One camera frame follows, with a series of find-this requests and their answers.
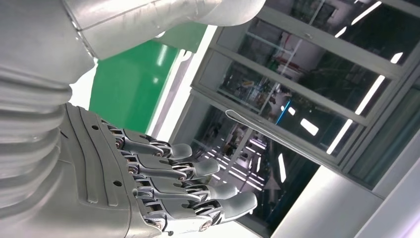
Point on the green conveyor belt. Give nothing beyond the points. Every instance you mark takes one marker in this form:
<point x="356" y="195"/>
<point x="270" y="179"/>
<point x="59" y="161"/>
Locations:
<point x="131" y="85"/>

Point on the glass partition with grey frame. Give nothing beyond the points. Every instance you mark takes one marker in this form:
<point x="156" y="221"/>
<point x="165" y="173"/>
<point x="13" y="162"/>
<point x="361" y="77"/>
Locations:
<point x="311" y="98"/>

